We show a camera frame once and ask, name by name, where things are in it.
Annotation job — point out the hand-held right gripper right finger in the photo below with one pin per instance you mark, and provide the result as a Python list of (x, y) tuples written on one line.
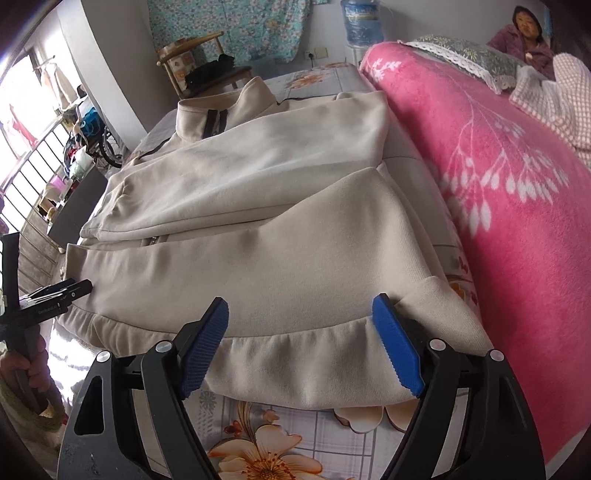
[(397, 346)]

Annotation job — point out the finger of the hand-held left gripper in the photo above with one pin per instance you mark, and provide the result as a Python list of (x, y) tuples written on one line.
[(78, 290), (55, 287)]

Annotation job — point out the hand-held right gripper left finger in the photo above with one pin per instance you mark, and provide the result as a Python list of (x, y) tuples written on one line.
[(203, 350)]

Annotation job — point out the cream zip jacket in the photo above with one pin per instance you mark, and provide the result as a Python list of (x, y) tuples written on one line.
[(277, 258)]

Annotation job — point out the pile of colourful clothes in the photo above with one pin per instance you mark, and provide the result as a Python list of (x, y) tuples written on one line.
[(81, 129)]

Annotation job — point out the person's left hand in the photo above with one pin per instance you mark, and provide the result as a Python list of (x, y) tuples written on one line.
[(41, 369)]

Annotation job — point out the metal window railing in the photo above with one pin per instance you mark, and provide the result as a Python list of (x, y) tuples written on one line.
[(34, 249)]

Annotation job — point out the dark grey cabinet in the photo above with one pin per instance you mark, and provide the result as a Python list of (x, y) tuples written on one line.
[(78, 212)]

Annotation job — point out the pink plastic container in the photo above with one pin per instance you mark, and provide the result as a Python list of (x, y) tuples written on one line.
[(55, 186)]

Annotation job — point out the floral checked bed sheet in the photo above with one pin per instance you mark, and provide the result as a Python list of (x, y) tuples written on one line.
[(286, 443)]

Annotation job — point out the white plastic bag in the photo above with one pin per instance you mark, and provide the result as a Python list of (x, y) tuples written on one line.
[(83, 162)]

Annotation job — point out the wheelchair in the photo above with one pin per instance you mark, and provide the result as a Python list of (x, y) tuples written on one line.
[(111, 147)]

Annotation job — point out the hanging red garment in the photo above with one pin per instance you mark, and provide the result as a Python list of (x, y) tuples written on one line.
[(21, 129)]

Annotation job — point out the pink floral blanket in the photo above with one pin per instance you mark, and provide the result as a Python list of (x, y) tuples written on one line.
[(508, 230)]

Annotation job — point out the hanging white garment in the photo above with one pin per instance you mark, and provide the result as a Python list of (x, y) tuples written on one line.
[(57, 85)]

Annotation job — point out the patterned cardboard box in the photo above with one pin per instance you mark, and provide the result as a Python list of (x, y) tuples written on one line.
[(178, 60)]

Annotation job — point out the black garment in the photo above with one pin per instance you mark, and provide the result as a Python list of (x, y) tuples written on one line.
[(207, 74)]

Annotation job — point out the wooden chair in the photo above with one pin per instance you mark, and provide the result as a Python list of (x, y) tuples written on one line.
[(238, 74)]

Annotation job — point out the water dispenser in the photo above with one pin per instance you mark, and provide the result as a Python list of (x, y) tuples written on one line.
[(355, 56)]

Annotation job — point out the pink checked cloth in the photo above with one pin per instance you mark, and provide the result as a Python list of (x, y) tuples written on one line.
[(563, 101)]

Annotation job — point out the green lace-trimmed pillow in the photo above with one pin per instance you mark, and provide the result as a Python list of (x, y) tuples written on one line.
[(466, 55)]

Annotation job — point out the blue water bottle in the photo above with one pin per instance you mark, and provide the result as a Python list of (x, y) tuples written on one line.
[(362, 23)]

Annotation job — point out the wall socket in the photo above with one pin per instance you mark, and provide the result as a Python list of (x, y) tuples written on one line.
[(316, 52)]

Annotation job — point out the teal floral wall cloth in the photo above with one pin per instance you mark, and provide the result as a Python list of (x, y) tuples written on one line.
[(254, 27)]

